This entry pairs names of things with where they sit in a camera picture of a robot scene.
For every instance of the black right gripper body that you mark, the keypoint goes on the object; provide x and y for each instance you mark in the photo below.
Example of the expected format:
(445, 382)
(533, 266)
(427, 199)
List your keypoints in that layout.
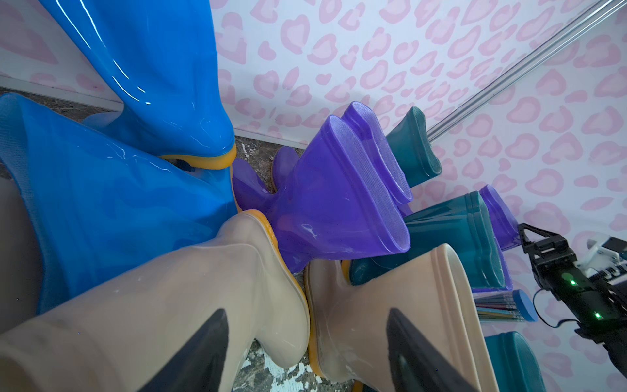
(593, 290)

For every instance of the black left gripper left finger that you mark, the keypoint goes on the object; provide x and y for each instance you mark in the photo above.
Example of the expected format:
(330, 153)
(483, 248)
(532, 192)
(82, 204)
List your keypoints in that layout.
(199, 364)

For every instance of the beige rain boot lying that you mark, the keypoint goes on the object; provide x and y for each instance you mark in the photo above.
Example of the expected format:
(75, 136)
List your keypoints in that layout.
(118, 335)

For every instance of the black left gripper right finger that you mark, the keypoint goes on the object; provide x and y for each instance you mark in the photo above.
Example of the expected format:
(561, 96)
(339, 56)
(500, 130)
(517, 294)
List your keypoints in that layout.
(415, 364)

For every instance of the blue rain boot lying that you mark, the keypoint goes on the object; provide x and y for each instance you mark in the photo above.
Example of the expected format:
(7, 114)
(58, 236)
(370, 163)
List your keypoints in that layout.
(98, 206)

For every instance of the aluminium corner post right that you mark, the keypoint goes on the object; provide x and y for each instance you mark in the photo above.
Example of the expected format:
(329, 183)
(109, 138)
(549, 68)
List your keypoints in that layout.
(572, 31)

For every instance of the beige rain boot upright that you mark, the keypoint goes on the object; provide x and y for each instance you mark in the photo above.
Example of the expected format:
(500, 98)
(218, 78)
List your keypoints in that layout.
(348, 323)

